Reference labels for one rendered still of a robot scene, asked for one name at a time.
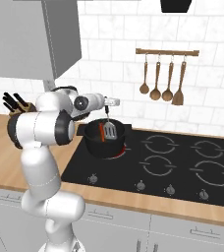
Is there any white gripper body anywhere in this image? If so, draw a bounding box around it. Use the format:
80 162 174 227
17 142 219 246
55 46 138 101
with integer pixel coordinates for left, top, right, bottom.
103 96 122 108

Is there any orange carrot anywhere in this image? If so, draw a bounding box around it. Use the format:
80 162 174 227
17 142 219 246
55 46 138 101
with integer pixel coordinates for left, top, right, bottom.
98 122 106 143

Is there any black cooking pot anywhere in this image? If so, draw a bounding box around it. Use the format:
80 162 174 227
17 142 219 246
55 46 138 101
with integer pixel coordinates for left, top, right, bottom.
77 118 134 160

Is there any wooden spatula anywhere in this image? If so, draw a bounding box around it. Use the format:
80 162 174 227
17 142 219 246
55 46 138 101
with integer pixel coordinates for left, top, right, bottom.
171 54 188 106

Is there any small wooden spoon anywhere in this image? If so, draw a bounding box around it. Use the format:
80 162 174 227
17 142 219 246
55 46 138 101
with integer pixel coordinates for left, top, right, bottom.
139 54 150 95

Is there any wooden ladle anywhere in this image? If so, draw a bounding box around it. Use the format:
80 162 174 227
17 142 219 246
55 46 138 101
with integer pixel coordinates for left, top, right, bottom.
149 54 162 101

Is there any wooden round spoon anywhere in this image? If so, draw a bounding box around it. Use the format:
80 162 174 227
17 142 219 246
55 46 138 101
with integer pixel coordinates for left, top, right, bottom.
161 54 175 102

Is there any grey hob knob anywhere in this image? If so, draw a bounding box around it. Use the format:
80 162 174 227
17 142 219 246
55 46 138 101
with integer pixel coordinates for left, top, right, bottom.
136 180 147 192
87 173 99 185
165 184 177 196
198 189 210 201

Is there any wooden knife block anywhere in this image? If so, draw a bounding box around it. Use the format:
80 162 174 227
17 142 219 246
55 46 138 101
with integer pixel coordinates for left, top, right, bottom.
8 100 37 116

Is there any black hob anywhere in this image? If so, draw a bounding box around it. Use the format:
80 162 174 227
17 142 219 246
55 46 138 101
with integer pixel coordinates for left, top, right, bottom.
60 123 224 210

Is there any black range hood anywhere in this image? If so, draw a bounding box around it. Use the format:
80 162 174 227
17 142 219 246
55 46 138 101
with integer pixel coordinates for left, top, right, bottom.
159 0 195 15

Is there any grey drawer front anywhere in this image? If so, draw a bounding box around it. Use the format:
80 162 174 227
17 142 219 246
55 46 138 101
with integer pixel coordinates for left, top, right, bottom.
148 214 224 249
0 185 30 212
80 202 152 231

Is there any grey slotted spatula black handle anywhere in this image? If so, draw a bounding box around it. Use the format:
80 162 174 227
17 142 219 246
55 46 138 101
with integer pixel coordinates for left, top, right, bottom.
103 105 118 141

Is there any wooden wall rail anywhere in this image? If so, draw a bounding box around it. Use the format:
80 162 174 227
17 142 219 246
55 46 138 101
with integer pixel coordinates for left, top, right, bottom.
135 47 200 58

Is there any black knife handle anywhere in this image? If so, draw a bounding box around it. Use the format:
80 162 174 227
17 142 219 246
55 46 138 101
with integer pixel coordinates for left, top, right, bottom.
13 93 28 107
2 101 16 113
2 92 19 106

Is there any grey wall cupboard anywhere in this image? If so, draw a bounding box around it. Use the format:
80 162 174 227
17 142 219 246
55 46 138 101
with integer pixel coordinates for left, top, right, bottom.
0 0 84 82

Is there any silver drawer handle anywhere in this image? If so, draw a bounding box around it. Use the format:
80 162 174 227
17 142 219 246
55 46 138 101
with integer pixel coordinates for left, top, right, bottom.
189 226 222 239
0 194 23 203
86 209 114 221

